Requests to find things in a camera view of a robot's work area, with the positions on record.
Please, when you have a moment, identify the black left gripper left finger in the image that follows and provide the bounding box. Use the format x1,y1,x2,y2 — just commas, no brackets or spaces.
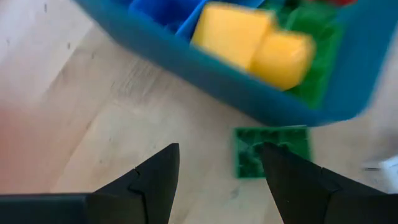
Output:
86,142,181,224

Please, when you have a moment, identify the small dark green brick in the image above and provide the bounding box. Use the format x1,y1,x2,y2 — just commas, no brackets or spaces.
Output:
233,126,312,180

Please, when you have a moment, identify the yellow toy block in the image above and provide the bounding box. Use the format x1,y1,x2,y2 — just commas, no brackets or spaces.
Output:
190,1,317,91

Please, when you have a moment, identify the teal plastic bin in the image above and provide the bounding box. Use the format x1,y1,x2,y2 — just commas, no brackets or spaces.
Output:
74,0,398,128

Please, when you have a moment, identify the blue two-stud toy block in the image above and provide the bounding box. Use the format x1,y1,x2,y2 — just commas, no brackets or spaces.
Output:
128,0,203,34

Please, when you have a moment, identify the green stepped toy block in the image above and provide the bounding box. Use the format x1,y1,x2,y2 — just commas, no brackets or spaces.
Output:
261,0,346,110

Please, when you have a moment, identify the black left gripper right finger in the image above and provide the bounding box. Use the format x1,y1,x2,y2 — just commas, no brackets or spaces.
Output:
261,142,386,224

